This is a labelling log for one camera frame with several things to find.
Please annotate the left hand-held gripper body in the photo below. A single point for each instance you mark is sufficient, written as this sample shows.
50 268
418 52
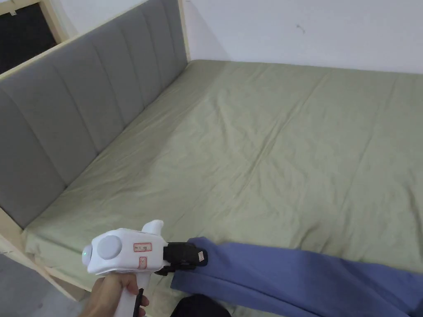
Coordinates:
132 247

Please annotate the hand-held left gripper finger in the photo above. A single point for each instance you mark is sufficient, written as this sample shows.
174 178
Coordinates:
186 252
180 268

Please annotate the blue garment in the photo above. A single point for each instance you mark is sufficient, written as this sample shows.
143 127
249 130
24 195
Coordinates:
297 284

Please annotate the person's left hand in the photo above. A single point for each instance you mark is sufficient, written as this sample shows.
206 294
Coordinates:
105 290

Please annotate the person's legs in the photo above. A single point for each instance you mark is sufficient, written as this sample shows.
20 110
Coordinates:
200 307

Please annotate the bed with pale green sheet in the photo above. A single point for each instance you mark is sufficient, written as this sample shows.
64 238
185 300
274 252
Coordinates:
257 148

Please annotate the grey padded headboard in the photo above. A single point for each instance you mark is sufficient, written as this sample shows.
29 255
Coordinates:
76 109

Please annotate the wood-framed black panel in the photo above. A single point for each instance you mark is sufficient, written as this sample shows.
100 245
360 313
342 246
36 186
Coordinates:
23 33

